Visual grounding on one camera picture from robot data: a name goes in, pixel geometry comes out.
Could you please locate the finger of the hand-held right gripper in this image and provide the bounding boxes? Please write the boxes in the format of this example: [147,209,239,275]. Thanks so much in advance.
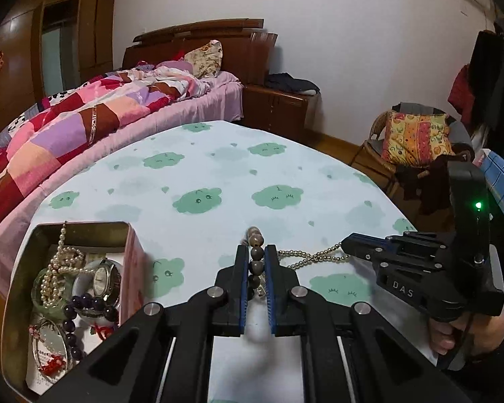
[380,231,448,257]
[341,233,444,273]

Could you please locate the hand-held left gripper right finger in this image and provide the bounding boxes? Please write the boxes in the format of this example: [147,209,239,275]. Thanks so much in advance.
[264,244,475,403]

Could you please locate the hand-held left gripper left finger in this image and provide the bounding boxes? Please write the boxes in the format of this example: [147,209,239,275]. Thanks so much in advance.
[36,244,253,403]

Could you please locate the grey-brown bead bracelet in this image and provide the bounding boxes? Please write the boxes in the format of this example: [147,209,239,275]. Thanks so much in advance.
[244,226,266,301]

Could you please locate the gold bead necklace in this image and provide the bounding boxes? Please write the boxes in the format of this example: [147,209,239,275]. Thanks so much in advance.
[276,244,355,270]

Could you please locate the pink tin box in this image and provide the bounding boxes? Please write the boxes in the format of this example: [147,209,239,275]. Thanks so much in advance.
[0,221,154,396]

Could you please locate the silver wristwatch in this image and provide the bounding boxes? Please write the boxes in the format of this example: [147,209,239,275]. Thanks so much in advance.
[86,257,123,304]

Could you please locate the dark purple bead bracelet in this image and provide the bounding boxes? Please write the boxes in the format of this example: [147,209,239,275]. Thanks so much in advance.
[60,293,119,359]

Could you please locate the pearl necklace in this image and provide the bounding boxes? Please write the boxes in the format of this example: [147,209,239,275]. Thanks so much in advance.
[39,222,86,308]

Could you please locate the clear crystal bracelet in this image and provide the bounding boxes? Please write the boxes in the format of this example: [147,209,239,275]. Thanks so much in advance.
[29,318,75,373]

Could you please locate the green jade bangle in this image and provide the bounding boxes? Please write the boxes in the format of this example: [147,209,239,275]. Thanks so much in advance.
[31,266,75,319]

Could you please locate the red tassel charm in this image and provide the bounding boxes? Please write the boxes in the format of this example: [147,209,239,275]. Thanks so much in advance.
[39,354,67,377]

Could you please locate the person's right hand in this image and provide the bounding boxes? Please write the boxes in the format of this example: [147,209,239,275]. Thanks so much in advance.
[428,306,504,357]

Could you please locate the dark clothes on chair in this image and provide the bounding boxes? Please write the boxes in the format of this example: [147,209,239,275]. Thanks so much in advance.
[397,156,456,216]

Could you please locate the blue checked cloth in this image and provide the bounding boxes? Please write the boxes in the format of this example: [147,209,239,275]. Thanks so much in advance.
[474,148,504,242]

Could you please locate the wicker chair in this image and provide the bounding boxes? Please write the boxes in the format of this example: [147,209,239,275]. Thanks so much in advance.
[352,103,476,204]

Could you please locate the colourful patterned cushion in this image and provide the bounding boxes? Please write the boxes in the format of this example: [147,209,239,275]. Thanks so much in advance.
[381,111,455,167]

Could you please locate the hanging dark clothes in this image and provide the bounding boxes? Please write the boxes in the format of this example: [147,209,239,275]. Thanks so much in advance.
[447,29,504,158]

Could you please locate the wooden nightstand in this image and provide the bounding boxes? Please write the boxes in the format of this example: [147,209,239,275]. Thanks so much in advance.
[241,84,321,136]

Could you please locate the dark folded clothes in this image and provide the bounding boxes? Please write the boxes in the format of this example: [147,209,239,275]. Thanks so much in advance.
[264,73,321,95]

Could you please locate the bed with patchwork quilt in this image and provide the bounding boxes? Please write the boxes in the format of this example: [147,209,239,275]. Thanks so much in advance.
[0,71,245,301]

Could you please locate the wooden bed headboard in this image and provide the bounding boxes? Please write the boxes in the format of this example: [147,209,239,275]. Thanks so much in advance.
[122,18,279,89]

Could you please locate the floral pillow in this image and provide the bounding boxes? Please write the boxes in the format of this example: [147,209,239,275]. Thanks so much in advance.
[183,40,223,79]

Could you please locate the patchwork quilt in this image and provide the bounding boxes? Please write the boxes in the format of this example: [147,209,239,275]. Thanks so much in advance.
[0,65,214,232]

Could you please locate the wooden wardrobe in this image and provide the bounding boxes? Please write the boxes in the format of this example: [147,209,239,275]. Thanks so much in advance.
[0,0,120,107]

